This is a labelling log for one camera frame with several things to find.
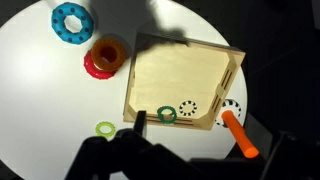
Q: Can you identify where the red ring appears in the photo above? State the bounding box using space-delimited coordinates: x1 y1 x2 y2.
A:
83 49 118 80

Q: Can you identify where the orange ring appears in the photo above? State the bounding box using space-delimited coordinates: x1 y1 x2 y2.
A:
90 37 127 72

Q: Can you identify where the orange peg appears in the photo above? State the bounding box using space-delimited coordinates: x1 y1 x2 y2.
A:
221 110 259 158

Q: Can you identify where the blue studded ring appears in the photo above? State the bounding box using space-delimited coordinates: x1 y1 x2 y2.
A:
51 2 95 46

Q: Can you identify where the black white striped base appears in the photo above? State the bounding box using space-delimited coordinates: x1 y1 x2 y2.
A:
215 99 242 128

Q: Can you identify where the light green small ring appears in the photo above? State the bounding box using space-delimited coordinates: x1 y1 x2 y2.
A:
95 121 117 139

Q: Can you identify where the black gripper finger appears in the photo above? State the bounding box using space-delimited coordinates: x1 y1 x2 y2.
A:
133 111 147 136

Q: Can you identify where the wooden tray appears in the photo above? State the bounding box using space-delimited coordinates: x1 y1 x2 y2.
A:
123 33 245 130

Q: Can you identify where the dark green ring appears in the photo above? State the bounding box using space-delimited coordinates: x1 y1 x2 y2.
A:
157 105 178 125

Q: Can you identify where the small black white ring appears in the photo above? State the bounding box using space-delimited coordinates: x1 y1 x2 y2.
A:
178 100 198 117

